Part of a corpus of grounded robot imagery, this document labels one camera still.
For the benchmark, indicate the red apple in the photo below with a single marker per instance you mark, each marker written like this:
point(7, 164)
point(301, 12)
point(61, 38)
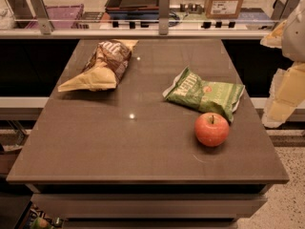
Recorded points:
point(211, 129)

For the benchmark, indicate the purple plastic crate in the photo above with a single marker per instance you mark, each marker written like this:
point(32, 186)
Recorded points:
point(65, 17)

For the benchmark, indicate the green jalapeno chip bag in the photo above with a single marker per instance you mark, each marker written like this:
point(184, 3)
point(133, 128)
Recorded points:
point(190, 90)

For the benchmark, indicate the cardboard box with label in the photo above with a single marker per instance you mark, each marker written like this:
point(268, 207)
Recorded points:
point(223, 9)

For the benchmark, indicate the glass railing with metal posts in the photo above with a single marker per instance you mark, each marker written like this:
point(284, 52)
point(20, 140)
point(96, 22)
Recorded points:
point(173, 18)

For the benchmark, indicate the brown and yellow chip bag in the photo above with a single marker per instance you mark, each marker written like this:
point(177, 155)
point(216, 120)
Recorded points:
point(105, 68)

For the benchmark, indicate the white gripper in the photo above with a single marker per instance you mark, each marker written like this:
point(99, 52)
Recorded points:
point(295, 35)

